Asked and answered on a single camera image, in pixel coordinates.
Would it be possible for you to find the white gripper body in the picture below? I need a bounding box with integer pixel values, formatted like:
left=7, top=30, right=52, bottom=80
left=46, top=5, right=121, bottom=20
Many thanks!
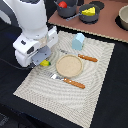
left=13, top=26, right=58, bottom=67

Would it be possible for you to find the yellow toy banana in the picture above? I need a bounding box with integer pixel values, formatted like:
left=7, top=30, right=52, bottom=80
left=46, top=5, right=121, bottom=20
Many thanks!
left=40, top=60, right=51, bottom=66

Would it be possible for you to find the light blue milk carton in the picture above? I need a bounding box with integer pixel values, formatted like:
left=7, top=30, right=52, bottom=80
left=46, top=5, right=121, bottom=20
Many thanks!
left=72, top=33, right=85, bottom=50

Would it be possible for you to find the red toy tomato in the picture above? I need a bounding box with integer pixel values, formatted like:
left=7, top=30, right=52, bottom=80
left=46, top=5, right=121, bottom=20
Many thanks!
left=58, top=1, right=67, bottom=8

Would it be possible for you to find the grey toy saucepan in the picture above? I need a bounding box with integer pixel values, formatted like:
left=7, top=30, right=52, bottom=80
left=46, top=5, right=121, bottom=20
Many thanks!
left=66, top=4, right=100, bottom=23

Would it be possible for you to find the yellow toy cheese wedge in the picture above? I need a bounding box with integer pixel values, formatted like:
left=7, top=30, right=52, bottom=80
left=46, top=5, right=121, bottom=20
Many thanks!
left=81, top=7, right=95, bottom=16

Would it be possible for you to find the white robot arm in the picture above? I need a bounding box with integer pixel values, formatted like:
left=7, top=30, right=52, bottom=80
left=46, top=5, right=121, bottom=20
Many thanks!
left=0, top=0, right=58, bottom=67

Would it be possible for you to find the round wooden plate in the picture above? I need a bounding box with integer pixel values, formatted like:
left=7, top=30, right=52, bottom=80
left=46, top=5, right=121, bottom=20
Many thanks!
left=56, top=55, right=83, bottom=78

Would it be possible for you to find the grey toy pot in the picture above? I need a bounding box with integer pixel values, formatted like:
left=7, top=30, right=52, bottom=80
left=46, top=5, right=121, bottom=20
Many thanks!
left=54, top=0, right=78, bottom=18

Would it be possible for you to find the pink toy stove top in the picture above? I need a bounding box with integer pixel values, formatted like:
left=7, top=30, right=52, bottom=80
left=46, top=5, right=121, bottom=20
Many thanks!
left=48, top=0, right=128, bottom=43

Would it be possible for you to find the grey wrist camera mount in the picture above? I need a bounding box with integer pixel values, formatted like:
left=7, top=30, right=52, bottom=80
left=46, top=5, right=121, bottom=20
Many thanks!
left=32, top=46, right=51, bottom=65

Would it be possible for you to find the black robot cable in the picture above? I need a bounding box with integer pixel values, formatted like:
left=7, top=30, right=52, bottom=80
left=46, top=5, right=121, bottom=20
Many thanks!
left=0, top=57, right=28, bottom=70

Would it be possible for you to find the toy fork wooden handle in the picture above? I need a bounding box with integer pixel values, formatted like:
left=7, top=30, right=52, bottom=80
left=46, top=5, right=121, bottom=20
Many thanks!
left=44, top=70, right=86, bottom=90

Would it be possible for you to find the toy knife wooden handle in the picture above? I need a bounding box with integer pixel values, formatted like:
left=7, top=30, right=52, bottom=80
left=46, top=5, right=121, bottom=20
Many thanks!
left=59, top=48, right=99, bottom=63

